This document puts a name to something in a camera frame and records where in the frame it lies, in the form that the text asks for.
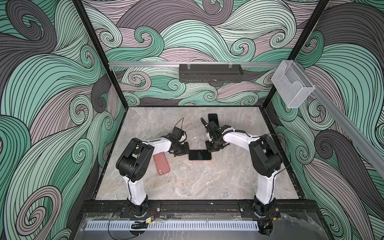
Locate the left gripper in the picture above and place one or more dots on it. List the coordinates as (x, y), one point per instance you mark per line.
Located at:
(185, 151)

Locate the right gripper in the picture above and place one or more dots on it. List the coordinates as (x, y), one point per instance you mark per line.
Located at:
(211, 149)

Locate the purple-edged black smartphone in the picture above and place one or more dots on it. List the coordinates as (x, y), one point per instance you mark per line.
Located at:
(200, 155)

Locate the black phone case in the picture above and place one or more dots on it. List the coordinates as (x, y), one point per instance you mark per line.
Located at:
(213, 118)

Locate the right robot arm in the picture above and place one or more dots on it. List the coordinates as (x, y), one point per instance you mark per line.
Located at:
(265, 156)

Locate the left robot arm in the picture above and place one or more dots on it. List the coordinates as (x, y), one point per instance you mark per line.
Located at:
(134, 161)

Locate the pink phone case near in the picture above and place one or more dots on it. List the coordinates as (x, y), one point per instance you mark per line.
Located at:
(162, 164)

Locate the black wall tray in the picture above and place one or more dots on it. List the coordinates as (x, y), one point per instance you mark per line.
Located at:
(210, 73)

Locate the clear acrylic wall holder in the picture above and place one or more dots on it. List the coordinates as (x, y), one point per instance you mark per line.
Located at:
(292, 83)

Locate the aluminium wall rail back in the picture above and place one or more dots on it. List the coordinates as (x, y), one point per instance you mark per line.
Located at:
(152, 64)

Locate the aluminium wall rail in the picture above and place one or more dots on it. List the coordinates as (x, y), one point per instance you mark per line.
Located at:
(332, 98)
(152, 64)

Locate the white slotted cable duct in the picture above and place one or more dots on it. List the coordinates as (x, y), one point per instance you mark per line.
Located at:
(175, 226)

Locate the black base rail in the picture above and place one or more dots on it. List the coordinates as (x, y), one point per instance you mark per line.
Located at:
(197, 206)

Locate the aluminium wall rail right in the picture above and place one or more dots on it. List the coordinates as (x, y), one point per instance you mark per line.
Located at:
(332, 98)

